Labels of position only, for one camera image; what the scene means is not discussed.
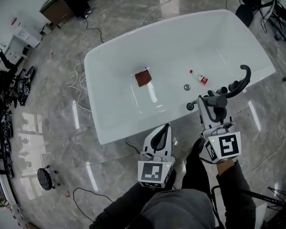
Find person's leg black trousers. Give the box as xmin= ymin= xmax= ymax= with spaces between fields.
xmin=181 ymin=137 xmax=212 ymax=193

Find red-brown sponge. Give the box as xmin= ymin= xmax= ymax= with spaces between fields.
xmin=134 ymin=68 xmax=153 ymax=87

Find black equipment on floor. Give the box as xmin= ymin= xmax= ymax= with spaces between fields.
xmin=17 ymin=65 xmax=36 ymax=107

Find black curved faucet spout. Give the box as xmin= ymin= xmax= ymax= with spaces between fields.
xmin=207 ymin=65 xmax=252 ymax=99

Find pile of black equipment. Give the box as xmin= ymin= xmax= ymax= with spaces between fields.
xmin=0 ymin=48 xmax=20 ymax=180

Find small white table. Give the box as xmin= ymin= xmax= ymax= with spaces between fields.
xmin=0 ymin=34 xmax=27 ymax=67

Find black round stool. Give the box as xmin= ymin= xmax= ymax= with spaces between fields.
xmin=37 ymin=165 xmax=61 ymax=191

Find person's right forearm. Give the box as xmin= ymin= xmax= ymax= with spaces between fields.
xmin=215 ymin=158 xmax=257 ymax=229

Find clear plastic bottle red label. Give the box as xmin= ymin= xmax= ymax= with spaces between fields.
xmin=189 ymin=69 xmax=209 ymax=85

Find black rod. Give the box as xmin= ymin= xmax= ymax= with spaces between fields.
xmin=244 ymin=189 xmax=286 ymax=205

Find white bathtub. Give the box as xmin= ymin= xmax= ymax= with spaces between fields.
xmin=83 ymin=9 xmax=276 ymax=145

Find white cardboard box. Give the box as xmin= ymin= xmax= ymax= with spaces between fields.
xmin=8 ymin=17 xmax=42 ymax=49

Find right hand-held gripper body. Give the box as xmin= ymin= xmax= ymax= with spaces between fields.
xmin=199 ymin=120 xmax=242 ymax=164

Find short black floor cable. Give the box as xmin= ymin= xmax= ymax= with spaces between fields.
xmin=125 ymin=138 xmax=144 ymax=156

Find brown wooden cabinet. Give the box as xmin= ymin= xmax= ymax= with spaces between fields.
xmin=39 ymin=0 xmax=73 ymax=30

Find long white floor cable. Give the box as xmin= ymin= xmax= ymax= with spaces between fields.
xmin=243 ymin=125 xmax=286 ymax=177

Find black tripod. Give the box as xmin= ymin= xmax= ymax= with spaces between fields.
xmin=267 ymin=186 xmax=286 ymax=211

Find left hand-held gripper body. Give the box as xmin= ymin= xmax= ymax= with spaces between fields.
xmin=137 ymin=151 xmax=176 ymax=190

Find long black floor cable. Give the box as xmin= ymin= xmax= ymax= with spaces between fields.
xmin=72 ymin=187 xmax=114 ymax=222

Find black office chair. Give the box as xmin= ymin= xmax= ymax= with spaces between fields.
xmin=235 ymin=0 xmax=263 ymax=28

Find person's grey shirt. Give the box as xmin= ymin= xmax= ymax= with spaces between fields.
xmin=138 ymin=188 xmax=215 ymax=229

